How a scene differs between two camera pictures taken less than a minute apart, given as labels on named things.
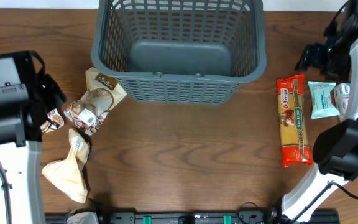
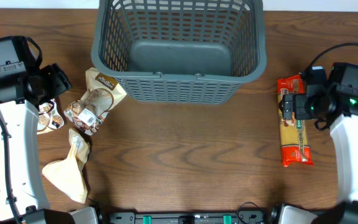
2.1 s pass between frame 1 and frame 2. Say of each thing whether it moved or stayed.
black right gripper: moved
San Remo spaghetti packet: stayed
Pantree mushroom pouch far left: stayed
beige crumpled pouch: stayed
